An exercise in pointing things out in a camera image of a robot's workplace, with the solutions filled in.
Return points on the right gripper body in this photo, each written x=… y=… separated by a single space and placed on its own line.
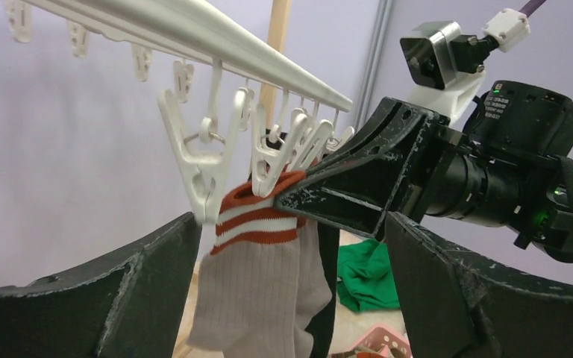
x=430 y=168

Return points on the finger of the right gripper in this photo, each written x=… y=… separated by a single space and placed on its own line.
x=354 y=188

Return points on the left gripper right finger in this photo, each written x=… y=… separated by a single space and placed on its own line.
x=459 y=303

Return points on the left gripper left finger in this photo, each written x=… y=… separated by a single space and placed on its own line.
x=126 y=303

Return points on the grey orange striped sock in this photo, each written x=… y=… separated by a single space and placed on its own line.
x=306 y=301

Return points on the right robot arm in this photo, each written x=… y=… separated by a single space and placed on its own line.
x=509 y=166

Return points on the pink plastic basket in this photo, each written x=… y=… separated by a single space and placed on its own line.
x=380 y=341

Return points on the green cloth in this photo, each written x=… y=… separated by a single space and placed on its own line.
x=365 y=278

